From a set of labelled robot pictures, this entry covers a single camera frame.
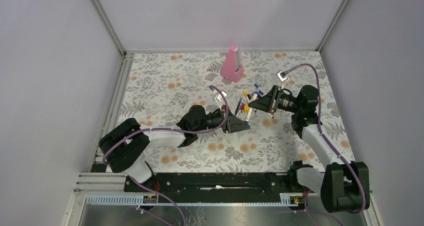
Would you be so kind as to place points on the dark green marker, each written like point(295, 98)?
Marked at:
point(238, 106)

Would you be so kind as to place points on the pink metronome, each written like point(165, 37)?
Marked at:
point(233, 68)

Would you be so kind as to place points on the yellow cube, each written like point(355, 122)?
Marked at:
point(246, 108)

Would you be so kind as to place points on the floral table mat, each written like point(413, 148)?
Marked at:
point(161, 88)

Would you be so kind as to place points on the magenta capped white marker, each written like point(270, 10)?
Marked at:
point(241, 109)

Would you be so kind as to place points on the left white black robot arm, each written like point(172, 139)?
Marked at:
point(122, 148)

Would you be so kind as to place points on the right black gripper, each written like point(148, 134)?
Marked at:
point(266, 103)

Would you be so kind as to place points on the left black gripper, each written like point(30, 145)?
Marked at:
point(232, 124)

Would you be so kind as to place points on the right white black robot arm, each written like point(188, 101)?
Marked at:
point(344, 185)

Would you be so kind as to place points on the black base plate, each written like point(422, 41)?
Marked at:
point(266, 187)

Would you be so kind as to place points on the blue capped white marker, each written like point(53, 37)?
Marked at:
point(250, 109)

